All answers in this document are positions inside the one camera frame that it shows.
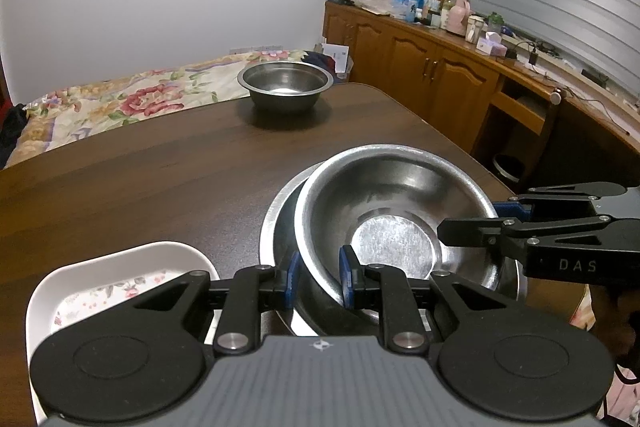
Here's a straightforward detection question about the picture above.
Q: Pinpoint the shallow steel bowl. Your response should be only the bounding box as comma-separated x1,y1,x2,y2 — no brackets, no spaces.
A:
293,144,499,306

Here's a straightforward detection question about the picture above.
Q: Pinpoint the deep steel bowl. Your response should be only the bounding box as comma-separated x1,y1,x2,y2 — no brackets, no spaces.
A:
238,61,333,114

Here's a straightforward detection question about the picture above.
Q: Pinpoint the right hand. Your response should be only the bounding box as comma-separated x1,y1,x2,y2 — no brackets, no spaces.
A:
589,285,639,377

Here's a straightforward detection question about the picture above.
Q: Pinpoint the large steel basin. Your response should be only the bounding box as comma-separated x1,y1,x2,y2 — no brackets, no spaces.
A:
259,165,527,336

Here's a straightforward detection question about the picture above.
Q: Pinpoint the wooden sideboard cabinet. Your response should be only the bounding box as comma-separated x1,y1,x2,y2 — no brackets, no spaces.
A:
322,1,639,190

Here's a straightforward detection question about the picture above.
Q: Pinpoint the pink tissue box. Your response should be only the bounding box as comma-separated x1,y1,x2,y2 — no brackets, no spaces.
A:
476,31,508,57

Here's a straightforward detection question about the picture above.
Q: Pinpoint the white floral square plate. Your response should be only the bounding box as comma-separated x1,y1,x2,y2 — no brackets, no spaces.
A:
25,239,224,425

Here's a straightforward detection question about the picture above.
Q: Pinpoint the pink kettle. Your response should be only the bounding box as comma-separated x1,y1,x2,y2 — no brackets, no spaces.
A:
445,0,472,37

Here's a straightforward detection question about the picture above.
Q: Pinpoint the floral bed quilt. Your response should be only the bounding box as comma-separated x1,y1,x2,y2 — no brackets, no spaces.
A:
1,50,335,168

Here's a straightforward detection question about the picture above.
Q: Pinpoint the blue box on sideboard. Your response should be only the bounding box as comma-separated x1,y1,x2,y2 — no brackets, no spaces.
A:
392,0,425,22

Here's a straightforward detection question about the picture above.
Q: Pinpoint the white paper bag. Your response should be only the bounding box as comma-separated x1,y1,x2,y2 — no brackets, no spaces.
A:
321,43,349,74

